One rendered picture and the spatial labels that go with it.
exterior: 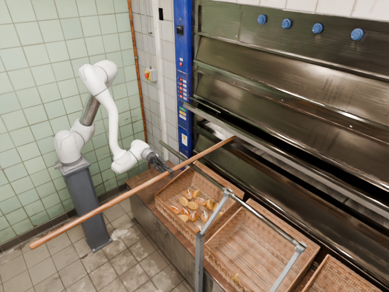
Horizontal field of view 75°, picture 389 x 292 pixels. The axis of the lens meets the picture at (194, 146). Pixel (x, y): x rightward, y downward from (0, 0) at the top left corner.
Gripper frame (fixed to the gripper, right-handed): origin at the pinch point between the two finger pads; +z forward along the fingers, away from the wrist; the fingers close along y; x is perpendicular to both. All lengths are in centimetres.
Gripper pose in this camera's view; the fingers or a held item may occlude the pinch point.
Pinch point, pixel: (169, 171)
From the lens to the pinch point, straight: 164.4
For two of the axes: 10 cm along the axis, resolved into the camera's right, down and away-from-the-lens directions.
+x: -7.5, 3.8, -5.4
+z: 6.6, 4.3, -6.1
